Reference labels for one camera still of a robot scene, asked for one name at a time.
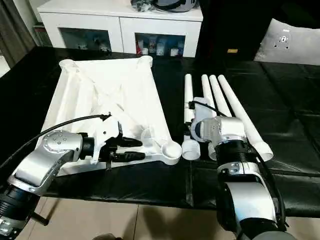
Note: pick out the white plastic table leg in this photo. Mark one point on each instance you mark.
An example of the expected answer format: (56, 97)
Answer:
(188, 87)
(217, 92)
(207, 87)
(240, 107)

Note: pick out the white plastic table top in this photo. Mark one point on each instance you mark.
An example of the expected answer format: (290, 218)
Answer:
(100, 87)

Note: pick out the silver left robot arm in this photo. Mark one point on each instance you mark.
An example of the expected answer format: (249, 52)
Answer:
(50, 155)

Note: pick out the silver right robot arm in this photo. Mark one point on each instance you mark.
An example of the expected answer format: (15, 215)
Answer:
(240, 190)

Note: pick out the dark robot lower body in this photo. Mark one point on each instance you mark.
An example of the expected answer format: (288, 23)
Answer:
(106, 237)

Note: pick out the black work mat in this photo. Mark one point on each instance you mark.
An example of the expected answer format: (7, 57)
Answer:
(287, 112)

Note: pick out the black cabinet with yellow label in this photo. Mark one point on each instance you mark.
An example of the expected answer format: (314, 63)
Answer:
(230, 30)

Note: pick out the white glass-door cabinet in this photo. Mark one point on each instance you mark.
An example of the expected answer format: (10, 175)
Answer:
(120, 25)

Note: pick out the grey helmet on cabinet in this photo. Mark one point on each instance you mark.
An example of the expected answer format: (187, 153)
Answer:
(175, 6)

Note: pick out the dark clutter on cabinet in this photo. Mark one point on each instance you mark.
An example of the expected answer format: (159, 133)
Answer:
(142, 6)

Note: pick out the grey curtain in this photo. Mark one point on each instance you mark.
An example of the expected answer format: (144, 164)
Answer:
(17, 32)

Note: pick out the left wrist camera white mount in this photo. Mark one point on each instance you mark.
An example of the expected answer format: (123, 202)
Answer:
(106, 127)

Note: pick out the black table frame leg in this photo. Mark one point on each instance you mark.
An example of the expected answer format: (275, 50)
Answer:
(42, 220)

